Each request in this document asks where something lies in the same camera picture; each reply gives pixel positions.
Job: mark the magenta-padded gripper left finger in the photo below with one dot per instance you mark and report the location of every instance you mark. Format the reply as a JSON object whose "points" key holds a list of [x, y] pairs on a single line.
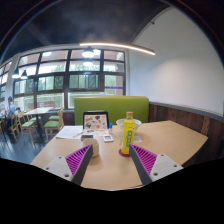
{"points": [[60, 166]]}

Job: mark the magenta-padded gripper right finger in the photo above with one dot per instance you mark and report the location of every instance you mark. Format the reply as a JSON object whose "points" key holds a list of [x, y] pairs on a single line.
{"points": [[164, 165]]}

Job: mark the yellow drink bottle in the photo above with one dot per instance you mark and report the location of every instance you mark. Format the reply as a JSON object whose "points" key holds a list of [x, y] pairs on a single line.
{"points": [[128, 135]]}

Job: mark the white paper sheet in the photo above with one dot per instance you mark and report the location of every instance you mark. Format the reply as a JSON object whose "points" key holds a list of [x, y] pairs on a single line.
{"points": [[68, 132]]}

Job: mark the white cup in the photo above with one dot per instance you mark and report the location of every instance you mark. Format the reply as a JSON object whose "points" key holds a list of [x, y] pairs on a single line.
{"points": [[93, 146]]}

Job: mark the flat round red coaster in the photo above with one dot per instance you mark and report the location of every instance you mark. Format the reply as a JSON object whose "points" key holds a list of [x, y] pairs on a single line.
{"points": [[124, 154]]}

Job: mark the group of wooden green-seated chairs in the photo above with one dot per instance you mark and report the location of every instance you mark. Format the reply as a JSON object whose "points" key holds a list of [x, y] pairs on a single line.
{"points": [[51, 124]]}

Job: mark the light wooden dining table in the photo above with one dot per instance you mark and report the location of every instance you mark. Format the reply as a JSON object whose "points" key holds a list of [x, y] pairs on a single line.
{"points": [[38, 111]]}

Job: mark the white bowl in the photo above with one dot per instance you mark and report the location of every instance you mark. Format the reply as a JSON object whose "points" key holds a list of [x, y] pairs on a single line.
{"points": [[119, 123]]}

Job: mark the small blue-capped bottle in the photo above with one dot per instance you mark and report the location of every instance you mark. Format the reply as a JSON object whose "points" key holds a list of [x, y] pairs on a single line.
{"points": [[110, 128]]}

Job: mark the person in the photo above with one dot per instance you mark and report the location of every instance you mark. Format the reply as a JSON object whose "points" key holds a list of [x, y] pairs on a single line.
{"points": [[11, 111]]}

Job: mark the green upholstered bench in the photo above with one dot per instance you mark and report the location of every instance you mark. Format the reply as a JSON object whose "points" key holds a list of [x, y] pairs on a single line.
{"points": [[110, 105]]}

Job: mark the large black-framed window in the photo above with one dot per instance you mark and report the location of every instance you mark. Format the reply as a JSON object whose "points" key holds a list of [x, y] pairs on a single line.
{"points": [[50, 68]]}

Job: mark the group of pendant lamps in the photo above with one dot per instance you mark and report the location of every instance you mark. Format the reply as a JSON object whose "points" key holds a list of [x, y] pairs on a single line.
{"points": [[88, 53]]}

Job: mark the long curved ceiling light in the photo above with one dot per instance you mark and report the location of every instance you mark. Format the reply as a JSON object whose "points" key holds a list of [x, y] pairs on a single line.
{"points": [[120, 46]]}

